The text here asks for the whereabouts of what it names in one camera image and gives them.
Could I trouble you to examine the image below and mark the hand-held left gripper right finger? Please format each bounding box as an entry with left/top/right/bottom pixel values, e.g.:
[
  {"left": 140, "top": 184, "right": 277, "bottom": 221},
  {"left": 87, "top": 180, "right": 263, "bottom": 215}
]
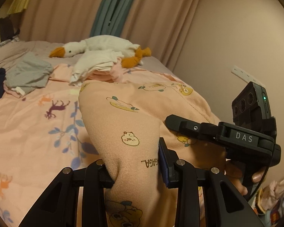
[{"left": 157, "top": 137, "right": 265, "bottom": 227}]

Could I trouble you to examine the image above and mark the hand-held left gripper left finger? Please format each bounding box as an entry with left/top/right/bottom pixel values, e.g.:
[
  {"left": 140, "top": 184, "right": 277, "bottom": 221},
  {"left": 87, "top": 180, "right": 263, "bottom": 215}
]
[{"left": 18, "top": 159, "right": 115, "bottom": 227}]

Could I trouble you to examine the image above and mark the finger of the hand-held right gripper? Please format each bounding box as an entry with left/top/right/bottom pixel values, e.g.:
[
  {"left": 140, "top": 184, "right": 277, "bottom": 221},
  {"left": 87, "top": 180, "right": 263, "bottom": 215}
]
[{"left": 165, "top": 114, "right": 225, "bottom": 147}]

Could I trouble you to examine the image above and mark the peach bear-print garment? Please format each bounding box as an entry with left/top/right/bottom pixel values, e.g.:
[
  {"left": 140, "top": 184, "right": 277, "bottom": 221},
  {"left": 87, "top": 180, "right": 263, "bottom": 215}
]
[{"left": 79, "top": 80, "right": 228, "bottom": 227}]

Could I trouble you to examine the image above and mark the person's right hand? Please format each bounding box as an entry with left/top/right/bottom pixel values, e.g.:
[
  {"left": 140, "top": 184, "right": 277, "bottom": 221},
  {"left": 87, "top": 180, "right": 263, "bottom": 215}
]
[{"left": 224, "top": 159, "right": 267, "bottom": 196}]

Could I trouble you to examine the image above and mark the pale crumpled cloth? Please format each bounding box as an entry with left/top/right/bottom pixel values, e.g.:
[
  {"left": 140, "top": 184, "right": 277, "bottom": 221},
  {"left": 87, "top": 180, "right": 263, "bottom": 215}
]
[{"left": 261, "top": 176, "right": 284, "bottom": 212}]

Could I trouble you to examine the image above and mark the white power strip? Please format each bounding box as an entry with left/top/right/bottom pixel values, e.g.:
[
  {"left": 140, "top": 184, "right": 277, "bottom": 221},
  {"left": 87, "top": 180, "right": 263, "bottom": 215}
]
[{"left": 231, "top": 65, "right": 265, "bottom": 88}]

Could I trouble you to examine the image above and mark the pink animal-print bed cover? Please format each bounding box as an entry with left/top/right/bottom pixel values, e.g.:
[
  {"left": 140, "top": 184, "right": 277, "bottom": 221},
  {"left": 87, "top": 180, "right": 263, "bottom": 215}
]
[{"left": 0, "top": 63, "right": 187, "bottom": 227}]

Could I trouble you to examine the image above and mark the colourful printed packaging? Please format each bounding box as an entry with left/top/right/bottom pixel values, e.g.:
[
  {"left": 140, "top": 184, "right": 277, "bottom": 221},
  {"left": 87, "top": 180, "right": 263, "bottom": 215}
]
[{"left": 253, "top": 194, "right": 284, "bottom": 227}]

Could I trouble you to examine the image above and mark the white garment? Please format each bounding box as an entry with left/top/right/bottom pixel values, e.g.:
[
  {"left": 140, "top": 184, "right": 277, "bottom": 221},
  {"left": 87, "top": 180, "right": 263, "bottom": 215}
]
[{"left": 70, "top": 50, "right": 125, "bottom": 87}]

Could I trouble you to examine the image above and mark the beige curtain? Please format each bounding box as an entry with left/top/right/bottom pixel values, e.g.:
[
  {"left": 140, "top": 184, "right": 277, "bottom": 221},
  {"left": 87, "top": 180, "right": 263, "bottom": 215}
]
[
  {"left": 21, "top": 0, "right": 109, "bottom": 45},
  {"left": 119, "top": 0, "right": 204, "bottom": 69}
]

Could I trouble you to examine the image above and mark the white goose plush toy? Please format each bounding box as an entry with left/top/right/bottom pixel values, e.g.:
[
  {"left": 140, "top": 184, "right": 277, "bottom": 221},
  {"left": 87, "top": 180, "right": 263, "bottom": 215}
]
[{"left": 49, "top": 35, "right": 152, "bottom": 69}]

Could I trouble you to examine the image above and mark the pink white-trimmed garment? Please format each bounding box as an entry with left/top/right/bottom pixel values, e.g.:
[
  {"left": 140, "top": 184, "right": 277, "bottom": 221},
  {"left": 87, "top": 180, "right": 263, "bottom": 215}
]
[{"left": 3, "top": 84, "right": 26, "bottom": 97}]

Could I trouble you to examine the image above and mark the grey garment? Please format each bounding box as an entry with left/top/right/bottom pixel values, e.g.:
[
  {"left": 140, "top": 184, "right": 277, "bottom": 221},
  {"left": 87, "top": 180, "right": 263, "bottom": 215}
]
[{"left": 5, "top": 52, "right": 54, "bottom": 94}]

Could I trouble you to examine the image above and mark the teal curtain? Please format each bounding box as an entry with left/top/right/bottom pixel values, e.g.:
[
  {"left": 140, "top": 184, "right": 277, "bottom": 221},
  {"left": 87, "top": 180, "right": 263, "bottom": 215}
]
[{"left": 90, "top": 0, "right": 142, "bottom": 38}]

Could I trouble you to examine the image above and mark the plaid pillow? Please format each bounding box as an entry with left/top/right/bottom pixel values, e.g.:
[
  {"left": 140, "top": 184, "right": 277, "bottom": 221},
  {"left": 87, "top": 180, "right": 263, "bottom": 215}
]
[{"left": 0, "top": 35, "right": 20, "bottom": 59}]

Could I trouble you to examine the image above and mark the dark cloth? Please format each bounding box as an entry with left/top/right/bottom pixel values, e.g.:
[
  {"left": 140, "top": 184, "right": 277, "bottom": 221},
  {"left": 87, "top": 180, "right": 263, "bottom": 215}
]
[{"left": 0, "top": 14, "right": 20, "bottom": 40}]

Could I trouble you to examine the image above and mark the black cable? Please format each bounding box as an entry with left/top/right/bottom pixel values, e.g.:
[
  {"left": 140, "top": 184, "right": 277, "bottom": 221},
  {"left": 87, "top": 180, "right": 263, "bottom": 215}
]
[{"left": 246, "top": 144, "right": 276, "bottom": 201}]

